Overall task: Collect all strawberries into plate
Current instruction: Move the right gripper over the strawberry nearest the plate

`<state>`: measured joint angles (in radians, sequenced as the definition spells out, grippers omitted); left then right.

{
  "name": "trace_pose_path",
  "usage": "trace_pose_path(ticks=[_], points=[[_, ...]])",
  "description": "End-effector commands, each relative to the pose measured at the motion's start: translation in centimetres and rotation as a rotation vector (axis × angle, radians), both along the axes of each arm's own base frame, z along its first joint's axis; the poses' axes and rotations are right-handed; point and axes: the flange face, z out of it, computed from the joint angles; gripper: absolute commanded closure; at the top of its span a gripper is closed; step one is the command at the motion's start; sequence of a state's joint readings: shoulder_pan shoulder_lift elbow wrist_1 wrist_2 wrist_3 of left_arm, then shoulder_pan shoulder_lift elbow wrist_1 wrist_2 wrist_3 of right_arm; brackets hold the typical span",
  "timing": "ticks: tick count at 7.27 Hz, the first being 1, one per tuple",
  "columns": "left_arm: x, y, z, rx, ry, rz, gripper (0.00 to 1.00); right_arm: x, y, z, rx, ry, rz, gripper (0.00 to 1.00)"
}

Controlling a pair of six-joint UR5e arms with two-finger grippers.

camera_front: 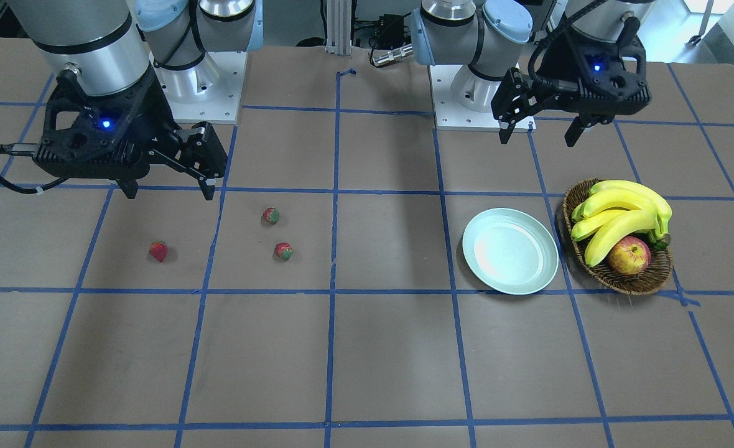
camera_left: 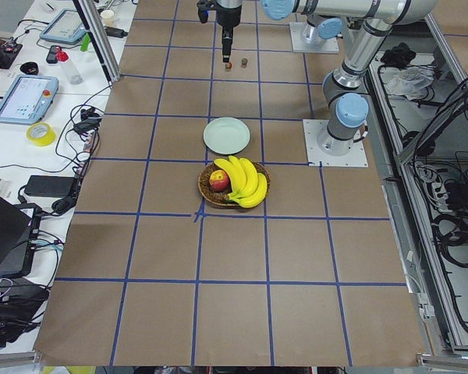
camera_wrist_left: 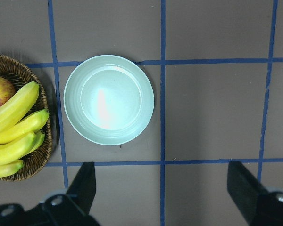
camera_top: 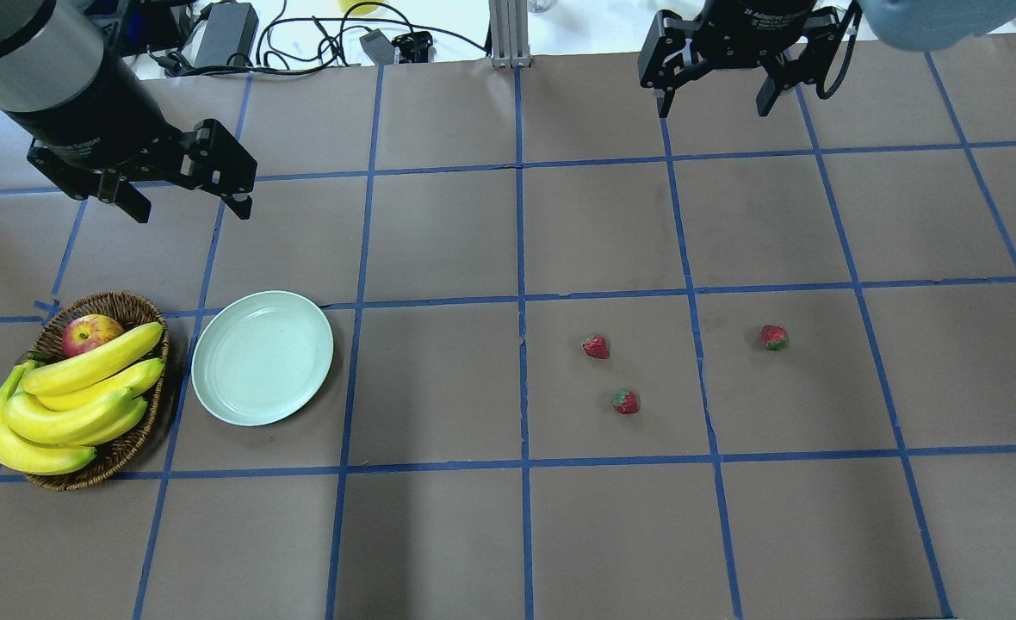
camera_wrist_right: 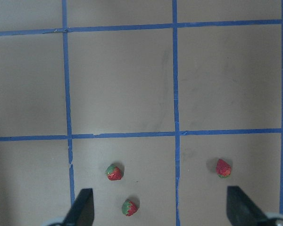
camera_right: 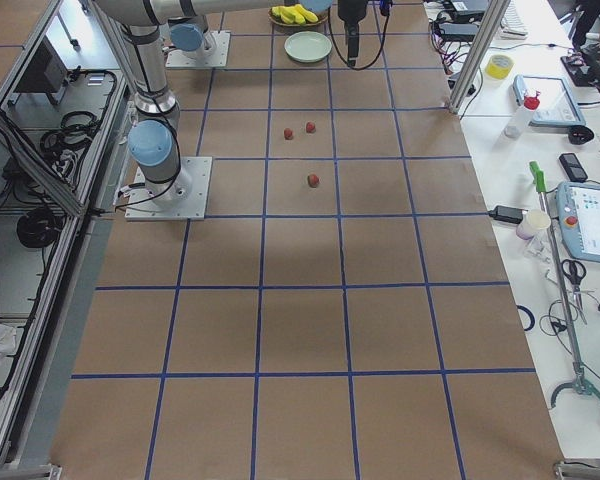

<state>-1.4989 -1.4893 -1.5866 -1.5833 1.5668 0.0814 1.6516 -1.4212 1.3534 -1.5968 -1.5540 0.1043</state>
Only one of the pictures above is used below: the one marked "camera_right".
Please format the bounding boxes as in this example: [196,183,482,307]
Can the near teach pendant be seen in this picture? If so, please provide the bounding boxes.
[556,182,600,263]

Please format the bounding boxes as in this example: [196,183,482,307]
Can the black power adapter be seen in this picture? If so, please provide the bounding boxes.
[488,205,526,225]

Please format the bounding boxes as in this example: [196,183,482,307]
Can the clear squeeze bottle red cap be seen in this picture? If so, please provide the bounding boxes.
[503,92,540,139]

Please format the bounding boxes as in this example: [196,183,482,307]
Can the woven wicker basket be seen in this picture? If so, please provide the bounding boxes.
[268,9,330,28]

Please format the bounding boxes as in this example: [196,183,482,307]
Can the light green plate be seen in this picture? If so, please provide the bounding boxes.
[284,31,332,63]

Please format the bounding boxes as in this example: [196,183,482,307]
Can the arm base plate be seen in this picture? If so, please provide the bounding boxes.
[166,26,231,69]
[124,157,213,221]

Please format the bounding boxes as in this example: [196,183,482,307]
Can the black scissors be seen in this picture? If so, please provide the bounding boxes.
[561,259,587,324]

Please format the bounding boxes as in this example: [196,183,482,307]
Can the teach pendant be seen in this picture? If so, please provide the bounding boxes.
[556,182,600,263]
[512,74,586,128]

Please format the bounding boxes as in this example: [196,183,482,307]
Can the yellow tape roll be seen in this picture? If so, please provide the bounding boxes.
[484,54,514,80]

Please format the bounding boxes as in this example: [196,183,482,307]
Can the black remote handset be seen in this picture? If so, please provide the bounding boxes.
[559,153,588,183]

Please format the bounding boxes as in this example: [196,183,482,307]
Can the far teach pendant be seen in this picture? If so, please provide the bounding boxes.
[512,74,586,128]

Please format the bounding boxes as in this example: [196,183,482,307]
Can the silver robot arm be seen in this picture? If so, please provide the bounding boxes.
[169,1,367,69]
[96,1,295,204]

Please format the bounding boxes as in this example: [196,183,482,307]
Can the aluminium frame post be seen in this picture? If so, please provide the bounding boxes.
[448,0,510,114]

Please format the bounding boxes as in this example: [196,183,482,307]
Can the black laptop power brick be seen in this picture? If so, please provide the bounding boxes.
[436,23,479,43]

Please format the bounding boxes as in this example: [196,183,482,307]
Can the long reacher grabber tool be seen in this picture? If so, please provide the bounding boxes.
[529,161,600,408]

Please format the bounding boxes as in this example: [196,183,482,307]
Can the yellow banana bunch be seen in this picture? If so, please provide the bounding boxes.
[270,4,319,25]

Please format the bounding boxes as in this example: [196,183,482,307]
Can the white paper cup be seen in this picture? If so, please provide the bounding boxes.
[516,209,551,240]

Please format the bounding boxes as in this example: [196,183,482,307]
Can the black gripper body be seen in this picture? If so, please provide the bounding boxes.
[337,0,367,23]

